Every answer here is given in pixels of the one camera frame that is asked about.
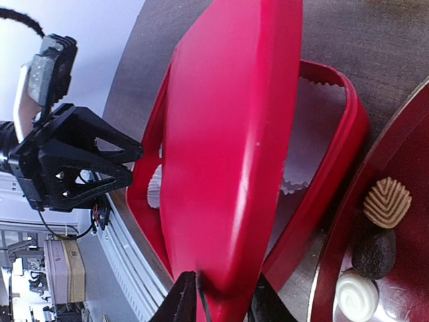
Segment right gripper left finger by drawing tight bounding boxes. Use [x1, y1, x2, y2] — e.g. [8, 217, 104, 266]
[149, 271, 198, 322]

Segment red tin box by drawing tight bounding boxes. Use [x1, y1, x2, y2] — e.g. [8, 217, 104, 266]
[126, 60, 369, 290]

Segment red tin lid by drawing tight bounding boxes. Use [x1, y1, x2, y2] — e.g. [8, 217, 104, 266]
[160, 1, 303, 321]

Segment white spiral chocolate left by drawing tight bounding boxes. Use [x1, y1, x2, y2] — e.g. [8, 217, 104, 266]
[335, 270, 379, 321]

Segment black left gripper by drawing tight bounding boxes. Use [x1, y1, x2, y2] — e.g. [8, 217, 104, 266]
[1, 104, 143, 212]

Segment white paper cup liners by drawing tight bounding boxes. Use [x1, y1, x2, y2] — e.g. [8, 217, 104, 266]
[147, 78, 347, 209]

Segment tan ribbed chocolate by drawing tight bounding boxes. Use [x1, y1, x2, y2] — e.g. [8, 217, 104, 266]
[363, 177, 412, 229]

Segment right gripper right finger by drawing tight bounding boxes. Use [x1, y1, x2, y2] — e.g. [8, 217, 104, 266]
[247, 274, 297, 322]

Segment round red tray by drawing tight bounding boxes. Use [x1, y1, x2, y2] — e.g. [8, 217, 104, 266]
[307, 80, 428, 321]

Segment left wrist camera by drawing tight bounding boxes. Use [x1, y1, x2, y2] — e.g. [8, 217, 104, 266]
[13, 34, 78, 143]

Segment dark textured chocolate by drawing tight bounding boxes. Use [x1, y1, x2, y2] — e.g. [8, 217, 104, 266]
[351, 229, 397, 280]

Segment aluminium front rail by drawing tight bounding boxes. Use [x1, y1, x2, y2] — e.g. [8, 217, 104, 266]
[86, 190, 172, 321]

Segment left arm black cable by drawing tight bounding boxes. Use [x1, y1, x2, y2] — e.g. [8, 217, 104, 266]
[0, 8, 46, 38]

